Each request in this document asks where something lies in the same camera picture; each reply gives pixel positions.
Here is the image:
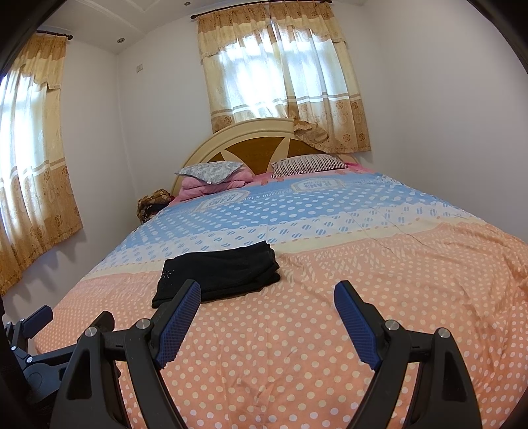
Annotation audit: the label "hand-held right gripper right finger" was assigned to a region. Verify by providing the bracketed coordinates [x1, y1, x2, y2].
[333, 280, 479, 429]

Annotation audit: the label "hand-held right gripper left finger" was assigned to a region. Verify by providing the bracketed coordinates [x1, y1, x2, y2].
[49, 279, 203, 429]

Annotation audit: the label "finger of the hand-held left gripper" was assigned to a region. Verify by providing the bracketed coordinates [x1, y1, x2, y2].
[93, 311, 116, 332]
[4, 306, 54, 352]

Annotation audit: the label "black pants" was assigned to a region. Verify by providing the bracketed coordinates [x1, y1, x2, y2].
[151, 241, 281, 309]

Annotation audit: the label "polka dot bedspread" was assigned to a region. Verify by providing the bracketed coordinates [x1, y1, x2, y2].
[33, 167, 528, 429]

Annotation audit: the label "brown patterned bag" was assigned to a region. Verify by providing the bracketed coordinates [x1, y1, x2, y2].
[137, 188, 173, 224]

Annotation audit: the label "pink folded blanket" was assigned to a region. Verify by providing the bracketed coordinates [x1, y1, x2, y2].
[177, 167, 253, 201]

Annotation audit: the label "beige patterned curtain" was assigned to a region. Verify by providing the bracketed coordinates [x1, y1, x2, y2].
[0, 33, 83, 295]
[196, 2, 372, 154]

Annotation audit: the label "grey floral pillow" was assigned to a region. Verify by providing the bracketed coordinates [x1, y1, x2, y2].
[175, 162, 245, 183]

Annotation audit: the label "striped pillow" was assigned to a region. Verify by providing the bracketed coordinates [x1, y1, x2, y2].
[271, 154, 348, 179]

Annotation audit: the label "wooden bed headboard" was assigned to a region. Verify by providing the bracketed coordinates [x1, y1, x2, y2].
[170, 117, 359, 199]

